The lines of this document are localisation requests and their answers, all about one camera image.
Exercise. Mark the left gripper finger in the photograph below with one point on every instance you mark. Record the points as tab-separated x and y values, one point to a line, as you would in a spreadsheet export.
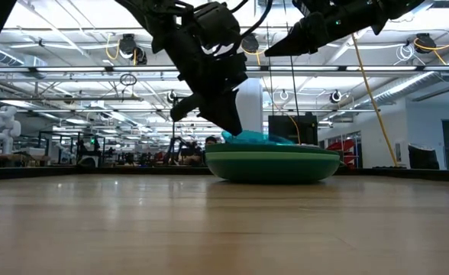
217	116
232	110

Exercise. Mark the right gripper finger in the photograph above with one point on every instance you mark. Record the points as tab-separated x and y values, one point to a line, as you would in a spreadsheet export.
297	42

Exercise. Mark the teal transparent plastic plate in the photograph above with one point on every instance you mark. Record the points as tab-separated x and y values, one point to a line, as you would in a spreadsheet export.
283	140
247	137

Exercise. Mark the dark green plastic plate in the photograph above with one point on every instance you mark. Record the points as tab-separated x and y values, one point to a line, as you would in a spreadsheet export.
270	172
247	148

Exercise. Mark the black background robot arm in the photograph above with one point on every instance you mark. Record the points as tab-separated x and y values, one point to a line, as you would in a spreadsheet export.
175	149

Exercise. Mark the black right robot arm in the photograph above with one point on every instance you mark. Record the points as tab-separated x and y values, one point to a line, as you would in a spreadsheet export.
400	7

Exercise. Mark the person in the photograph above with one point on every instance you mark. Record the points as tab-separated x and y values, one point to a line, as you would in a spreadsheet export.
210	140

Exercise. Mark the black computer tower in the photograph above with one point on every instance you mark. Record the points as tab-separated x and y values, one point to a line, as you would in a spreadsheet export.
278	130

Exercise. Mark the black robot workstation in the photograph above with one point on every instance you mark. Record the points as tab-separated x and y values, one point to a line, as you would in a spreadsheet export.
91	151

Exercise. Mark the silver ventilation duct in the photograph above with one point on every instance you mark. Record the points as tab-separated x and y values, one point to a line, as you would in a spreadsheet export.
419	86

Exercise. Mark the red machine frame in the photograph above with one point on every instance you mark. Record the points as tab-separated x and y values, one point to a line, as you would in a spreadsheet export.
341	151

